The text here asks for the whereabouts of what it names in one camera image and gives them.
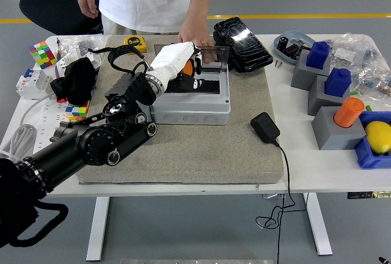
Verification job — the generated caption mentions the white power cable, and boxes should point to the white power cable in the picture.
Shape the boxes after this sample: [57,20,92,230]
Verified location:
[0,92,56,163]

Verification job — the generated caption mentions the clear bag of parts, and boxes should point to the clear bag of parts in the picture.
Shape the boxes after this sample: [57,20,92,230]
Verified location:
[356,62,391,103]
[329,32,382,72]

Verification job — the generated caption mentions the grey electrical box clear lid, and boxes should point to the grey electrical box clear lid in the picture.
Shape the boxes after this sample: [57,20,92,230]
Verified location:
[149,45,232,126]

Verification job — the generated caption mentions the blue plastic bin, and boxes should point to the blue plastic bin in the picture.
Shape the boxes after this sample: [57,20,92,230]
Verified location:
[354,111,391,170]

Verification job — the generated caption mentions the yellow fruit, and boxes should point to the yellow fruit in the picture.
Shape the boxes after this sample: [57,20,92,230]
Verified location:
[365,120,391,155]

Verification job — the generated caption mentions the white table with legs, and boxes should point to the white table with legs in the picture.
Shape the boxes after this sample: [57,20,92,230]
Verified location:
[0,34,333,262]

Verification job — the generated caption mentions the blue-grey dish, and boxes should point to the blue-grey dish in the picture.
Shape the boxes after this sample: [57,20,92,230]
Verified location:
[274,30,317,65]

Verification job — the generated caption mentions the white circuit breaker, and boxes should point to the white circuit breaker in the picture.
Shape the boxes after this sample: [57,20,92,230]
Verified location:
[15,67,56,100]

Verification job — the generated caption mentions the large colourful puzzle cube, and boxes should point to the large colourful puzzle cube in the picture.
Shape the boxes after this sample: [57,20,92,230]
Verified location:
[29,40,58,70]

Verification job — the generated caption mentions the clear plastic bag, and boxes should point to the clear plastic bag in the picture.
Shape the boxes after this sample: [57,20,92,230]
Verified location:
[59,34,109,63]

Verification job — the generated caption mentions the person's left hand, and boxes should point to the person's left hand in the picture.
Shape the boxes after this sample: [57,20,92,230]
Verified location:
[177,19,219,65]

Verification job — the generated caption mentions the blue block battery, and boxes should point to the blue block battery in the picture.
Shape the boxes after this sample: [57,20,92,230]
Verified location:
[306,41,331,70]
[324,68,353,98]

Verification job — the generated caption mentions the orange cylinder battery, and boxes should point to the orange cylinder battery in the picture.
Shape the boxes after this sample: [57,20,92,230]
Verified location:
[181,60,194,77]
[333,97,366,129]

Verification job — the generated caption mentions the yellow square tape measure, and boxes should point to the yellow square tape measure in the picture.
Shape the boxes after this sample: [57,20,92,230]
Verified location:
[87,35,148,56]

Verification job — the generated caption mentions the glossy black case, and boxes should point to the glossy black case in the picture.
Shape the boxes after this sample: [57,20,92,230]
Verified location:
[213,16,274,74]

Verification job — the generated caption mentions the person's right hand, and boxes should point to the person's right hand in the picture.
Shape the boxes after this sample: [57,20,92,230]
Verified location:
[77,0,100,19]

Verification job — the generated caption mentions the white wall socket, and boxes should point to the white wall socket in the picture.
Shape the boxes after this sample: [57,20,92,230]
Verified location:
[56,51,103,77]

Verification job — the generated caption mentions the white table with control panel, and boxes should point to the white table with control panel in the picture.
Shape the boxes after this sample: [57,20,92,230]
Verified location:
[255,34,391,200]

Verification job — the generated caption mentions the black table control panel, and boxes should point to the black table control panel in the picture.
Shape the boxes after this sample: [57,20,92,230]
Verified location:
[347,191,391,200]

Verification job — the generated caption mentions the dark brown components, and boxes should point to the dark brown components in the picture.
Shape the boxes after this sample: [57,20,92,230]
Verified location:
[283,43,304,60]

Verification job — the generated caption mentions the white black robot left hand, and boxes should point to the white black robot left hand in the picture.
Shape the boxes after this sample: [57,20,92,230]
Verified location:
[149,41,219,94]

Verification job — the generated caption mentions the grey block holder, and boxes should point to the grey block holder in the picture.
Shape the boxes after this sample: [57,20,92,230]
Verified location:
[311,106,367,151]
[290,49,332,92]
[307,75,351,117]

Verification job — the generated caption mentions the small colourful puzzle cube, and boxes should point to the small colourful puzzle cube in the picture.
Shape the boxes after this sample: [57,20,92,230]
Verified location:
[65,100,92,122]

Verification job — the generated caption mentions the black cloth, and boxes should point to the black cloth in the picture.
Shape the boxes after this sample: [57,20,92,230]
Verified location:
[50,57,98,106]

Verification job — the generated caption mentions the black adapter cord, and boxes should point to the black adapter cord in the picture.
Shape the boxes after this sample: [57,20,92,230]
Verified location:
[255,140,307,264]

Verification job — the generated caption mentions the black power adapter plug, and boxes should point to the black power adapter plug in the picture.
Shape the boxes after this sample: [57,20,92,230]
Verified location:
[250,111,281,145]

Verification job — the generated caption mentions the black office chair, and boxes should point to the black office chair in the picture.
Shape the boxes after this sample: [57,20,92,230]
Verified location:
[19,0,103,35]

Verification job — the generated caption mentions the grey-brown mat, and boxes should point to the grey-brown mat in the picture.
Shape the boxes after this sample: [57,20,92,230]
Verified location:
[75,34,285,185]

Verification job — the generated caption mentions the person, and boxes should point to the person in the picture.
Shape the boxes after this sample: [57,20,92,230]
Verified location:
[77,0,221,65]

